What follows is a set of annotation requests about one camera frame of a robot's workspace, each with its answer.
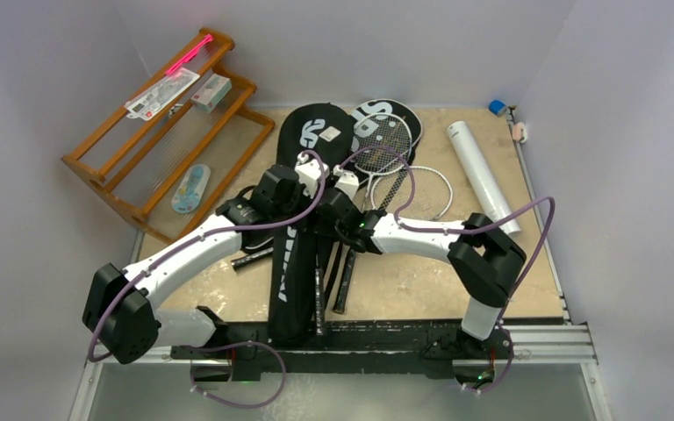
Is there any black racket bag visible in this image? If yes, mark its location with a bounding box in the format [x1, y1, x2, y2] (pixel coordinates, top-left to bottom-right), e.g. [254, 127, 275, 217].
[349, 98, 423, 165]
[267, 103, 355, 344]

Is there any white shuttlecock tube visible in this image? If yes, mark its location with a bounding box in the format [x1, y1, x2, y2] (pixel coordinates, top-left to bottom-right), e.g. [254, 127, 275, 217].
[446, 120, 512, 222]

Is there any black badminton racket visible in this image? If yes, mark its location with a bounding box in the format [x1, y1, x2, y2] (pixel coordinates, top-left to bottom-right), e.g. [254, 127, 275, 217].
[314, 240, 329, 337]

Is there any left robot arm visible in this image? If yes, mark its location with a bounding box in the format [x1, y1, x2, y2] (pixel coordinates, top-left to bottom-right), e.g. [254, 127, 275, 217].
[82, 159, 332, 364]

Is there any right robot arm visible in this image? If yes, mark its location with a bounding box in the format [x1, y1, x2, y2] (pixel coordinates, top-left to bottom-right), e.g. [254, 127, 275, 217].
[315, 188, 527, 357]

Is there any blue toothbrush blister pack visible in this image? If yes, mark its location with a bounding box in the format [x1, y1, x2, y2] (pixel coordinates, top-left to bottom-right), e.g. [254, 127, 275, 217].
[171, 164, 211, 214]

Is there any black racket under bag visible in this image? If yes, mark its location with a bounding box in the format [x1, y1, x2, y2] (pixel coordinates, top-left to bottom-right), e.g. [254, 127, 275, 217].
[231, 113, 413, 272]

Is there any small teal white box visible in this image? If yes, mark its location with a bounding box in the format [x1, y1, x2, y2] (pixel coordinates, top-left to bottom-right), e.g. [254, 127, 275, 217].
[190, 73, 232, 113]

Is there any wooden tiered shelf rack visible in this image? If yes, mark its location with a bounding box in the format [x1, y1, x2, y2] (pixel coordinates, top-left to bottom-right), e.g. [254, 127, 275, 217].
[61, 27, 276, 244]

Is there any pink pen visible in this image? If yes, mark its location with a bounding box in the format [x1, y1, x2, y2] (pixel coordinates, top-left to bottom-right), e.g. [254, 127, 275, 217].
[165, 34, 214, 76]

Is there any white packaged card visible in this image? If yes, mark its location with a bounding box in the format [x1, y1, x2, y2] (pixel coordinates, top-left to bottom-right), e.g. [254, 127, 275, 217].
[125, 68, 200, 121]

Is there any blue small object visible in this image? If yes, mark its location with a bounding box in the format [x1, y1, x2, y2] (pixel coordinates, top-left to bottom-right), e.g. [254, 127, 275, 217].
[487, 100, 508, 117]

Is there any pink white small object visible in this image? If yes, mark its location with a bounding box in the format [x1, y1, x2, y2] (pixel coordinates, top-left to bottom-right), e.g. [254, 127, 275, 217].
[512, 122, 527, 143]

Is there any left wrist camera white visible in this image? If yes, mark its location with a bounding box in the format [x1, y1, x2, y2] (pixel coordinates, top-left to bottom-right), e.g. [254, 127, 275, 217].
[294, 151, 329, 192]

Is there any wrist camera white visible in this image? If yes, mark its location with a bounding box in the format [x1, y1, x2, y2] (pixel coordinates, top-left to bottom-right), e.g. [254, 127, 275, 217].
[333, 166, 360, 200]
[294, 151, 329, 192]

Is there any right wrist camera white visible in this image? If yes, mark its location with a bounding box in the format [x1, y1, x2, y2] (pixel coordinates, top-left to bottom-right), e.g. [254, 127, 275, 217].
[333, 166, 360, 200]

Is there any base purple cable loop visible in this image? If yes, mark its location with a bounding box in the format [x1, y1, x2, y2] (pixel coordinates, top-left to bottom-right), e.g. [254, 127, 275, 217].
[190, 341, 288, 410]

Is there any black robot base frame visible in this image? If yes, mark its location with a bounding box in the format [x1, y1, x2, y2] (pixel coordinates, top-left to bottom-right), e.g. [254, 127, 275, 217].
[90, 316, 598, 388]

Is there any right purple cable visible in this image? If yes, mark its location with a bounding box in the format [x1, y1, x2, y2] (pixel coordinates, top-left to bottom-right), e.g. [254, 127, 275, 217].
[340, 145, 556, 396]

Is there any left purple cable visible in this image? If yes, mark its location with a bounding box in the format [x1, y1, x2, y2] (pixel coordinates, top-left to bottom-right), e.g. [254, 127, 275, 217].
[87, 149, 327, 409]

